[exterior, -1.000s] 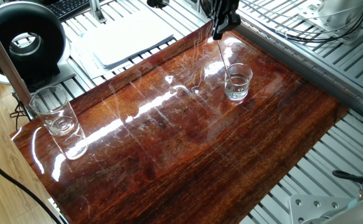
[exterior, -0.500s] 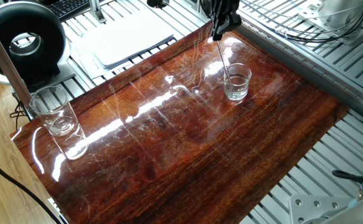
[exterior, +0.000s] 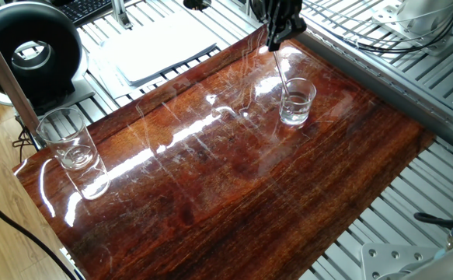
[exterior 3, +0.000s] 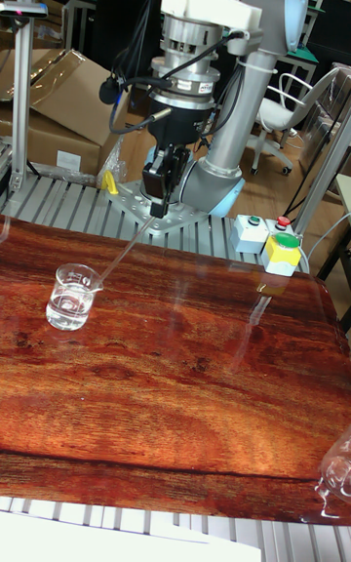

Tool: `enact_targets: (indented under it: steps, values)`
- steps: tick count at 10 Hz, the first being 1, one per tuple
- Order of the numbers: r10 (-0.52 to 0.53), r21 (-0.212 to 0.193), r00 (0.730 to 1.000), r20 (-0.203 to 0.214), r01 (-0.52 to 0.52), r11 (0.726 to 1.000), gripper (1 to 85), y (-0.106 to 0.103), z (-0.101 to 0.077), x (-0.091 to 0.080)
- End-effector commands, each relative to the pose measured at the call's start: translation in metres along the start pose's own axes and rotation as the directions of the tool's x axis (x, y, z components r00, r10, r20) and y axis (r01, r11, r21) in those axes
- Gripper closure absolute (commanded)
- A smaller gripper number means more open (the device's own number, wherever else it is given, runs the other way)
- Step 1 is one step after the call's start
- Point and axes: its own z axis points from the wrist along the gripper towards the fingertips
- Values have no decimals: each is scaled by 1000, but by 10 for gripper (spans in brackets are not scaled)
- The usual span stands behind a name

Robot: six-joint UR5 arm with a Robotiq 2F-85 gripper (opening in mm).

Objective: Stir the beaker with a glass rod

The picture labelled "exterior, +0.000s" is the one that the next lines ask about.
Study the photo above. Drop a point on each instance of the white paper stack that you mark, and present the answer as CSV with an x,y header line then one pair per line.
x,y
152,50

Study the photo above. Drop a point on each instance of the clear glass stirring rod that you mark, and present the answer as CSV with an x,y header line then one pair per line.
x,y
279,70

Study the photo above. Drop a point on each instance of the aluminium frame post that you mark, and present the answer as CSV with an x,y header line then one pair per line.
x,y
1,78

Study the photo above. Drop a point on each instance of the glossy wood-grain table mat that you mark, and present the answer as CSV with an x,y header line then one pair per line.
x,y
230,175

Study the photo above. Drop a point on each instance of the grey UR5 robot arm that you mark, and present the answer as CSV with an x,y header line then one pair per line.
x,y
443,264

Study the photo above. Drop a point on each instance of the white cylindrical base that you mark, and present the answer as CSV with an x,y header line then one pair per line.
x,y
428,15

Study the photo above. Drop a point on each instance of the grey aluminium table beam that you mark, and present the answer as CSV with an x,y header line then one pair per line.
x,y
405,101

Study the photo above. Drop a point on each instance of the large empty glass beaker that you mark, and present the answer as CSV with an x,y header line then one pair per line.
x,y
70,155

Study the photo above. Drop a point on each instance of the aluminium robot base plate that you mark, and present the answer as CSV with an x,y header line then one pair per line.
x,y
381,260

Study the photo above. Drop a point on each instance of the small glass beaker with water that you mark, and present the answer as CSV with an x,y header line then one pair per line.
x,y
296,110

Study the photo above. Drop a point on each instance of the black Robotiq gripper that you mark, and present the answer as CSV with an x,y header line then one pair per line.
x,y
284,7

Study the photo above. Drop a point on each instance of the black keyboard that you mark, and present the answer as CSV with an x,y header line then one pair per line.
x,y
86,9

